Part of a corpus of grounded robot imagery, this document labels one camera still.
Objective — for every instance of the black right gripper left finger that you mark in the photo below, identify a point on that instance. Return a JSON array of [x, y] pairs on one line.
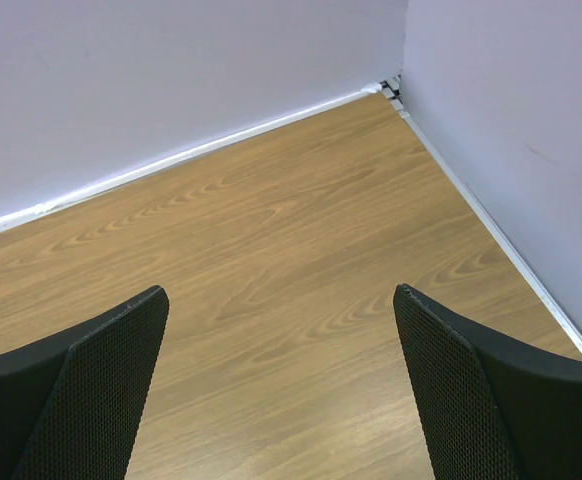
[[71, 403]]

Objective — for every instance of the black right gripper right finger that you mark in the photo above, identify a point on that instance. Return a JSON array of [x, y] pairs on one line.
[[490, 406]]

